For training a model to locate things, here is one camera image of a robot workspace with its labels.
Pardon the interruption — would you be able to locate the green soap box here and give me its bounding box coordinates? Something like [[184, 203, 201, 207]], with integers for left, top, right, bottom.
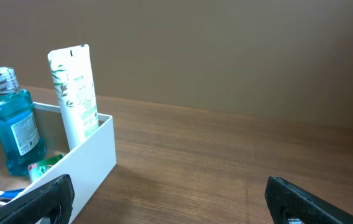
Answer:
[[28, 154, 65, 183]]

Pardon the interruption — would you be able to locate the blue mouthwash bottle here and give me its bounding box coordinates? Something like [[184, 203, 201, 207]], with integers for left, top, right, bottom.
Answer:
[[0, 67, 46, 176]]

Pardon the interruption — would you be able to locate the white open cardboard box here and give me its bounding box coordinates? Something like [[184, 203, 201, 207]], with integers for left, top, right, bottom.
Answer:
[[0, 102, 116, 220]]

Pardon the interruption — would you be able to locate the blue white toothbrush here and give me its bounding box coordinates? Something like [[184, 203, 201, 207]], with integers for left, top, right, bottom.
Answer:
[[0, 189, 24, 202]]

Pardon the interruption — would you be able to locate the white lotion tube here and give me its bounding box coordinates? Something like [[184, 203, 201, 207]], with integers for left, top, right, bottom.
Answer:
[[47, 44, 99, 150]]

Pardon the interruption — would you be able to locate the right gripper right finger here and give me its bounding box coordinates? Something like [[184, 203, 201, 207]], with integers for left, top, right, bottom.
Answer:
[[265, 176, 353, 224]]

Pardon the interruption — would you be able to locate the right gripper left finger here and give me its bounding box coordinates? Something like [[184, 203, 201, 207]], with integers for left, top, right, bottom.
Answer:
[[0, 174, 75, 224]]

